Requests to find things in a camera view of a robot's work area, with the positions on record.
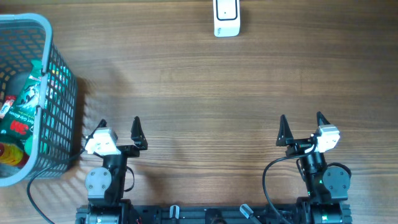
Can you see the grey plastic mesh basket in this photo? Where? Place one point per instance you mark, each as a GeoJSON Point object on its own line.
{"type": "Point", "coordinates": [26, 37]}

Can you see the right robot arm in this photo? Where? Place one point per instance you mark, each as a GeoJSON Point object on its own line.
{"type": "Point", "coordinates": [327, 183]}

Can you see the green 3M gloves packet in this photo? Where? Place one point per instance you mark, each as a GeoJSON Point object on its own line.
{"type": "Point", "coordinates": [18, 123]}

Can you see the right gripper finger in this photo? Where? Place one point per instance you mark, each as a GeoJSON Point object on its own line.
{"type": "Point", "coordinates": [321, 120]}
{"type": "Point", "coordinates": [284, 137]}

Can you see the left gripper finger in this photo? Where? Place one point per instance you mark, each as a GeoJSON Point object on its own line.
{"type": "Point", "coordinates": [137, 134]}
{"type": "Point", "coordinates": [102, 124]}

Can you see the green lid jar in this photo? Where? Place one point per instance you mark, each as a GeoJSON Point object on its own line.
{"type": "Point", "coordinates": [28, 145]}

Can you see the white barcode scanner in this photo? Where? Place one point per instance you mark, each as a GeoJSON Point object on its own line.
{"type": "Point", "coordinates": [227, 19]}

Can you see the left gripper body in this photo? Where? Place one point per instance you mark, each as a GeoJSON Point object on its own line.
{"type": "Point", "coordinates": [129, 150]}

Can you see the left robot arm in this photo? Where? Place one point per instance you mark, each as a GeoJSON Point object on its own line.
{"type": "Point", "coordinates": [106, 184]}

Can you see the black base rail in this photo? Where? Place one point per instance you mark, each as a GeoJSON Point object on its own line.
{"type": "Point", "coordinates": [211, 214]}

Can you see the yellow red sauce bottle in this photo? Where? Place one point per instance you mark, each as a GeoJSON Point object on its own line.
{"type": "Point", "coordinates": [12, 155]}

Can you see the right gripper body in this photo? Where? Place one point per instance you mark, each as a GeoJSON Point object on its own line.
{"type": "Point", "coordinates": [298, 146]}

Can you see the red stick sachet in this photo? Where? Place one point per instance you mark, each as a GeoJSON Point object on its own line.
{"type": "Point", "coordinates": [7, 105]}

